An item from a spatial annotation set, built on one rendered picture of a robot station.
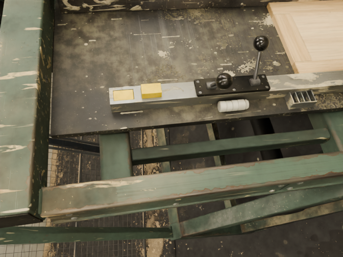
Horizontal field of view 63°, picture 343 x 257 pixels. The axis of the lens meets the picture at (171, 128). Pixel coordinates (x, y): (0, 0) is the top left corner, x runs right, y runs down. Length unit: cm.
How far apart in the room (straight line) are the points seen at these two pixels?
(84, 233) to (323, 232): 147
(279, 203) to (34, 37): 109
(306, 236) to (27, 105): 186
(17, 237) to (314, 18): 120
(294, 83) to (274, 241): 155
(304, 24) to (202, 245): 198
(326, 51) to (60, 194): 85
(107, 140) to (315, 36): 72
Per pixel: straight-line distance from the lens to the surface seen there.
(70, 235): 118
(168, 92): 73
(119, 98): 72
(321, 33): 107
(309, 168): 73
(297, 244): 217
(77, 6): 97
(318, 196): 127
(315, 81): 89
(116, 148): 74
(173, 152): 75
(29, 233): 109
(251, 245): 232
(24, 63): 75
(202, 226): 156
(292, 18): 107
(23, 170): 62
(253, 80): 78
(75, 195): 63
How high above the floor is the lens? 199
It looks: 42 degrees down
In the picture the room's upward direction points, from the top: 74 degrees counter-clockwise
